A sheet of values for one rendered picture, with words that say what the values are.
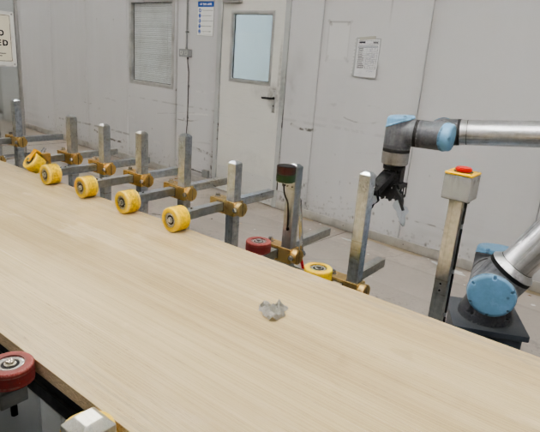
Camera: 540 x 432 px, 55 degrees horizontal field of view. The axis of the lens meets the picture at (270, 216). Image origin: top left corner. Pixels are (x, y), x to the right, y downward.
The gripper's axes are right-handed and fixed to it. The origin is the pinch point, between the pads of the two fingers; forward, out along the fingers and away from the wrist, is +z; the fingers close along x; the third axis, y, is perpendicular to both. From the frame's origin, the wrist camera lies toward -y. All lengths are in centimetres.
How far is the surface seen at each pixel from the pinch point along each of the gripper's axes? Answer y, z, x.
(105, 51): 222, -43, 556
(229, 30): 224, -74, 322
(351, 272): -31.6, 7.2, -9.3
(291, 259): -34.6, 9.3, 11.8
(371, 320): -59, 4, -32
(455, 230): -29.6, -13.3, -36.8
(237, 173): -34, -13, 39
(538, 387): -57, 4, -68
